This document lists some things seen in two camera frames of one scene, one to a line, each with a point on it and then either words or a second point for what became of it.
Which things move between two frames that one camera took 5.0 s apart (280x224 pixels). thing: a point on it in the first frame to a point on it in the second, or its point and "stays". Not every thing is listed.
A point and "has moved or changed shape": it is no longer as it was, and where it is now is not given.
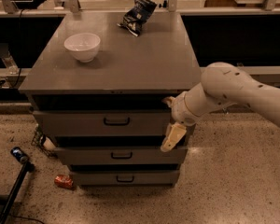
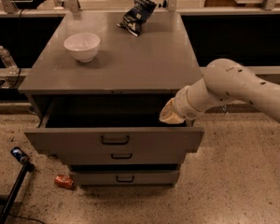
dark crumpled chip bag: (141, 11) stays
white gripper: (179, 110) stays
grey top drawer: (104, 123) has moved or changed shape
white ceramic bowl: (84, 46) stays
